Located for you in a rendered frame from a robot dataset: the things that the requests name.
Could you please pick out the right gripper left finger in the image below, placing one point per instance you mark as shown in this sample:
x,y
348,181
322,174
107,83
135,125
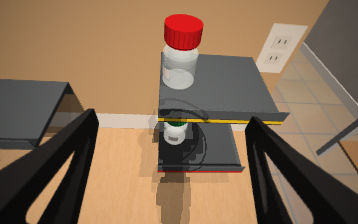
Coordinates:
x,y
22,181

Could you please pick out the white bottle with green cap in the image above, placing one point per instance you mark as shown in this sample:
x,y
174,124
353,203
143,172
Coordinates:
x,y
174,132

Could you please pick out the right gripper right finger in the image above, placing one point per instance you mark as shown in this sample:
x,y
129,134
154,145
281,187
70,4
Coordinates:
x,y
328,199

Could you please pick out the white bottle with red cap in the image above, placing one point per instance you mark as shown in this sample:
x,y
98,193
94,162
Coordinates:
x,y
182,34

